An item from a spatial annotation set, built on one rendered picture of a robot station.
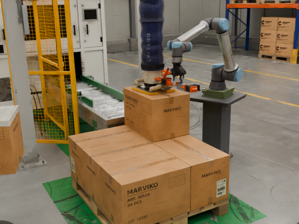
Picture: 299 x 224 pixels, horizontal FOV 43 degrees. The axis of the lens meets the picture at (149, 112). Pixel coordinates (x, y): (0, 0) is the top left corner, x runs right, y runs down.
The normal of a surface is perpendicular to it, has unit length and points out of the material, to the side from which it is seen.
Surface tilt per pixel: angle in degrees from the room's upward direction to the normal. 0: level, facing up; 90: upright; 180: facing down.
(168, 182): 90
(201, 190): 90
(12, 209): 0
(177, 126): 90
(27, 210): 0
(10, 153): 90
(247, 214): 0
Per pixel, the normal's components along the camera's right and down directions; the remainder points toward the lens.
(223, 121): 0.80, 0.15
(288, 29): -0.82, 0.22
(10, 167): 0.16, 0.28
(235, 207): -0.02, -0.96
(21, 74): 0.50, 0.24
